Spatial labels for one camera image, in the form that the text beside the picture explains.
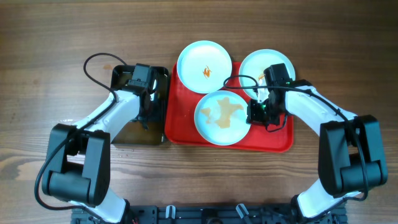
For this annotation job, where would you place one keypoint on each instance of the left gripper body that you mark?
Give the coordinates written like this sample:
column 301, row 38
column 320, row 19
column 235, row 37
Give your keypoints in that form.
column 154, row 113

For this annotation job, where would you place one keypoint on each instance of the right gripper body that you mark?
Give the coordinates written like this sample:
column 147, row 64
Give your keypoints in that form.
column 263, row 112

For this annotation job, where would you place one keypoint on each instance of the white plate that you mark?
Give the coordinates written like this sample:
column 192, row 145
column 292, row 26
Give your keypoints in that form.
column 256, row 62
column 203, row 66
column 220, row 118

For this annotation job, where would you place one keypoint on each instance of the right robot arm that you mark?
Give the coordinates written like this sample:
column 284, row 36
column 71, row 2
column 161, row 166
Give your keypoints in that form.
column 351, row 158

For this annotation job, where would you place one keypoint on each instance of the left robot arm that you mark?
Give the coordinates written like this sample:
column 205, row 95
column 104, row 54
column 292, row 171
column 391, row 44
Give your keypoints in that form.
column 77, row 165

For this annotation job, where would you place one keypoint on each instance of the red plastic tray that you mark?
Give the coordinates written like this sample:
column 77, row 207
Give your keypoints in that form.
column 180, row 127

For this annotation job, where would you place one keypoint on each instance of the black water basin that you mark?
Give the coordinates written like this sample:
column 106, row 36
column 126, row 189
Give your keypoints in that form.
column 138, row 79

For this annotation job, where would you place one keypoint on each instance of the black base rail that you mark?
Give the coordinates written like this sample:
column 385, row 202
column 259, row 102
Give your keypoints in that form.
column 277, row 213

